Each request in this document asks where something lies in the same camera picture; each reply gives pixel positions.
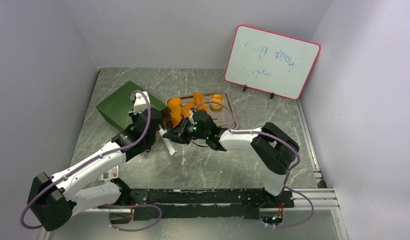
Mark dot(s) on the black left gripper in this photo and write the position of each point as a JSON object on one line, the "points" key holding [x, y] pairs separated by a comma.
{"points": [[133, 117]]}

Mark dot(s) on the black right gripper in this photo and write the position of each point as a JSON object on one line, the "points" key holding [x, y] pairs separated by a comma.
{"points": [[178, 134]]}

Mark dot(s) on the orange fake croissant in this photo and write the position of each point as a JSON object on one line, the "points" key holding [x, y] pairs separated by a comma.
{"points": [[189, 106]]}

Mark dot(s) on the long orange fake baguette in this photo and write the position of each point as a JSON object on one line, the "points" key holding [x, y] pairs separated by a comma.
{"points": [[199, 102]]}

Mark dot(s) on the green brown paper bag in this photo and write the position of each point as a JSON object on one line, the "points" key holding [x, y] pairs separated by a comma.
{"points": [[116, 107]]}

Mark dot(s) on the silver metal tray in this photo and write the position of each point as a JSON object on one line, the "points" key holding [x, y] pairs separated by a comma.
{"points": [[222, 117]]}

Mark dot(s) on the silver metal tongs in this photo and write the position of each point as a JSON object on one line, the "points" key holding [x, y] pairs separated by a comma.
{"points": [[167, 142]]}

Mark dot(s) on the round orange fake bun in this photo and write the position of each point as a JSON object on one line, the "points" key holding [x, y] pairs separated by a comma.
{"points": [[217, 100]]}

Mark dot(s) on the orange fake bread loaf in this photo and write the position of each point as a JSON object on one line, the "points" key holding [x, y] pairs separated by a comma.
{"points": [[176, 110]]}

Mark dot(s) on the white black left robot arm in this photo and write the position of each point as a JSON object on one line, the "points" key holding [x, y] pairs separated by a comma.
{"points": [[55, 199]]}

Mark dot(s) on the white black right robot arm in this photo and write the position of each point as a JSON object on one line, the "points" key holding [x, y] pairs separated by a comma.
{"points": [[275, 148]]}

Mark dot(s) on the white plastic packet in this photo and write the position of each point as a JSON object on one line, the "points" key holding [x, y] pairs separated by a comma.
{"points": [[111, 174]]}

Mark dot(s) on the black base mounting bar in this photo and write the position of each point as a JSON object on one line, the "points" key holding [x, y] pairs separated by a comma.
{"points": [[203, 203]]}

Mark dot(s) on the red framed whiteboard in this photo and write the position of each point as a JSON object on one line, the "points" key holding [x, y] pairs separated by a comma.
{"points": [[270, 62]]}

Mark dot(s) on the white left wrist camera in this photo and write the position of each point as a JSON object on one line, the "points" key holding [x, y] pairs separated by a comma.
{"points": [[140, 101]]}

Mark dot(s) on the aluminium frame rail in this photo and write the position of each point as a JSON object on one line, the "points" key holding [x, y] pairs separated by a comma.
{"points": [[304, 199]]}

